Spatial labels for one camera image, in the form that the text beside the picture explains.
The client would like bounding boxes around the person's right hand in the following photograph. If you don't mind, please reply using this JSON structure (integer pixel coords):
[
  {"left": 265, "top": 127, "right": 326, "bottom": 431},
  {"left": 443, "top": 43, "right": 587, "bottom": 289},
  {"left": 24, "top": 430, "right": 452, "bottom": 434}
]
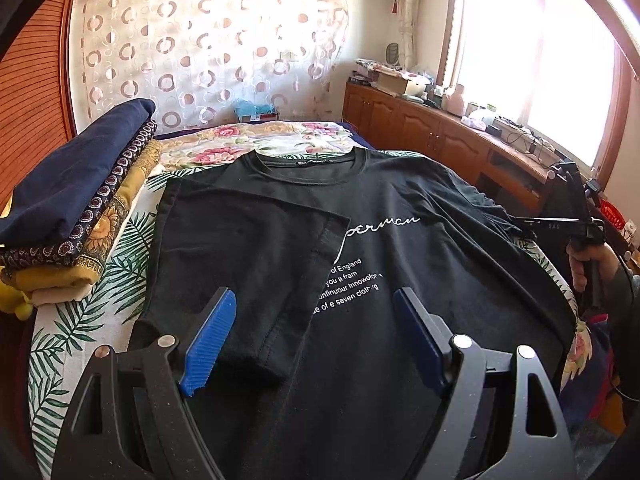
[{"left": 566, "top": 242, "right": 622, "bottom": 295}]

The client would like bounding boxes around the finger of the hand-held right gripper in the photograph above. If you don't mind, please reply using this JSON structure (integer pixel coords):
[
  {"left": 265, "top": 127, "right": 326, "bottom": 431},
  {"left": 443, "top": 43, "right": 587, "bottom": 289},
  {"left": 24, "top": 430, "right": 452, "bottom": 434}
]
[
  {"left": 547, "top": 159, "right": 593, "bottom": 221},
  {"left": 514, "top": 216, "right": 583, "bottom": 233}
]

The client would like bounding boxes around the navy circle-patterned folded cloth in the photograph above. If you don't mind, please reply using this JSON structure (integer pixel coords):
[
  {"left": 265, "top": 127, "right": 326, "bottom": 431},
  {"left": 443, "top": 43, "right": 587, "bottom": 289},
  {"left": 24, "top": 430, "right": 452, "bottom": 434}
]
[{"left": 0, "top": 120, "right": 160, "bottom": 268}]

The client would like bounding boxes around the light blue cloth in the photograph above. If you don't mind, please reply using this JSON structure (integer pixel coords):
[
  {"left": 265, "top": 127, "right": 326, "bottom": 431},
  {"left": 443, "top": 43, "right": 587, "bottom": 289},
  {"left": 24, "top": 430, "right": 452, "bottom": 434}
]
[{"left": 233, "top": 98, "right": 279, "bottom": 122}]

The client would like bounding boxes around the floral blanket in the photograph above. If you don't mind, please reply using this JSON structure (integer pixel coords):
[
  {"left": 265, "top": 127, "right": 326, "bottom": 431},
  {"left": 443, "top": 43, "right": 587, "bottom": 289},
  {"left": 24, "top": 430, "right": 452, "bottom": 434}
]
[{"left": 155, "top": 121, "right": 373, "bottom": 175}]

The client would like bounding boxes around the white bottle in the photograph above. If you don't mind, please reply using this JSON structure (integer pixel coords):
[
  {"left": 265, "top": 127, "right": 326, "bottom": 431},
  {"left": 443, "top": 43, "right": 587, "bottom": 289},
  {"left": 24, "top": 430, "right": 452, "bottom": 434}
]
[{"left": 446, "top": 85, "right": 469, "bottom": 117}]

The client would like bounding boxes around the red basket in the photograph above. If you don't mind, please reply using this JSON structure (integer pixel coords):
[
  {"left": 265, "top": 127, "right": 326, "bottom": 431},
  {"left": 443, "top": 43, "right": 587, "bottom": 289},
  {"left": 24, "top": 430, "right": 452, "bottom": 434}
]
[{"left": 597, "top": 199, "right": 627, "bottom": 232}]

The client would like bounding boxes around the yellow soft toy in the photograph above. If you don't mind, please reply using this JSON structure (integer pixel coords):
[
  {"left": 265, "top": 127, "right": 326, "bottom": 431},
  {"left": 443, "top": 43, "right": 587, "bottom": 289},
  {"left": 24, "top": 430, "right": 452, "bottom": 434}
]
[{"left": 0, "top": 280, "right": 32, "bottom": 322}]

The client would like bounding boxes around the black printed t-shirt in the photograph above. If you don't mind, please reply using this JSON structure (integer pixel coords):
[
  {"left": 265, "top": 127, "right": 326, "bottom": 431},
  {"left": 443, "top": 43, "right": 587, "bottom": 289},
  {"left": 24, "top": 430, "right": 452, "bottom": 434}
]
[{"left": 131, "top": 147, "right": 576, "bottom": 480}]

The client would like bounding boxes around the circle-patterned sheer curtain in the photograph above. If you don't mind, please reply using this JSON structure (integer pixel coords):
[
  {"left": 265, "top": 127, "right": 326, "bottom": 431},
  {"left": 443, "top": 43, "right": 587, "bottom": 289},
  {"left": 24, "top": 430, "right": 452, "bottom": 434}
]
[{"left": 70, "top": 0, "right": 351, "bottom": 131}]

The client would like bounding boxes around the cardboard box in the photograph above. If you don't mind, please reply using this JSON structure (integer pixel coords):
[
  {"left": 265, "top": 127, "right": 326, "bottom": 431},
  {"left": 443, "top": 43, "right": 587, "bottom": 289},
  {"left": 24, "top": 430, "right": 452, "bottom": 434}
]
[{"left": 372, "top": 70, "right": 422, "bottom": 97}]

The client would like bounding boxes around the white fan heater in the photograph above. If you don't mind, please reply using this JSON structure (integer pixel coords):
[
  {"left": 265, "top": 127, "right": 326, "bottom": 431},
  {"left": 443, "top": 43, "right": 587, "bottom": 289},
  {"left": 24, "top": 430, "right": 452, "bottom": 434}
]
[{"left": 382, "top": 42, "right": 407, "bottom": 69}]

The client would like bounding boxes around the wooden slatted wardrobe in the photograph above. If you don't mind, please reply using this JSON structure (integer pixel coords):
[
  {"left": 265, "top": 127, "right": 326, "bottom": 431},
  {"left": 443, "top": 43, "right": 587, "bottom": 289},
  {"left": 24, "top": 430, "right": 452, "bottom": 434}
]
[{"left": 0, "top": 0, "right": 82, "bottom": 211}]

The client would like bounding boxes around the wooden cabinet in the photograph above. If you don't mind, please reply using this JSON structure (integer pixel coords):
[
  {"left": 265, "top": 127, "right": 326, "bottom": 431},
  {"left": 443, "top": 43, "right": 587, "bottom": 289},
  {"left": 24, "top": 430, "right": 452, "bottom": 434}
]
[{"left": 342, "top": 81, "right": 558, "bottom": 213}]

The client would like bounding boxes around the stack of folded clothes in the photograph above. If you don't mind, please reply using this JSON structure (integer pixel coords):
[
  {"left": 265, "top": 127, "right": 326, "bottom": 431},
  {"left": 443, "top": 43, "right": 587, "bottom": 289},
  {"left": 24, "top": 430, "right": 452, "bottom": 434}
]
[{"left": 0, "top": 139, "right": 164, "bottom": 288}]

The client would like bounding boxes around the white lace window curtain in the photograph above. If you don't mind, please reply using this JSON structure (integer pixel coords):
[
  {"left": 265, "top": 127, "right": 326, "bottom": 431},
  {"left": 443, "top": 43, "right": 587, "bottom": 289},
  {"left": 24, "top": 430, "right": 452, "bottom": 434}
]
[{"left": 389, "top": 0, "right": 443, "bottom": 73}]

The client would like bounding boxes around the cream folded cloth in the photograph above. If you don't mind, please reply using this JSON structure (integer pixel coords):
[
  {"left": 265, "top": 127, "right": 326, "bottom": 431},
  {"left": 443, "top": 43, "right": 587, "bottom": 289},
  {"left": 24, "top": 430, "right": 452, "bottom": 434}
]
[{"left": 27, "top": 277, "right": 96, "bottom": 309}]

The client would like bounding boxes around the leaf print bed sheet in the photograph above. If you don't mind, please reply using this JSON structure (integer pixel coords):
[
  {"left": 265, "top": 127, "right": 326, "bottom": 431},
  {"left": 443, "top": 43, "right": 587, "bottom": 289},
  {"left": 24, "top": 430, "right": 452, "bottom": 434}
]
[{"left": 27, "top": 157, "right": 583, "bottom": 480}]

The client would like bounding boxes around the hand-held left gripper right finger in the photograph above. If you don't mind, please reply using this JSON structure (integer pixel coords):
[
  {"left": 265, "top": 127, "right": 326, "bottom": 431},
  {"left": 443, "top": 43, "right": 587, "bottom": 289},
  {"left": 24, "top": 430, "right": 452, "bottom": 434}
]
[{"left": 392, "top": 286, "right": 576, "bottom": 480}]

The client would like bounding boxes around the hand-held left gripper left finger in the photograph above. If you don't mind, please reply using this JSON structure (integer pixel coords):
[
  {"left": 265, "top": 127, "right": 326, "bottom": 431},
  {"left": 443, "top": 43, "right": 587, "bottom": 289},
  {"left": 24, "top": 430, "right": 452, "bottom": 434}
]
[{"left": 52, "top": 287, "right": 238, "bottom": 480}]

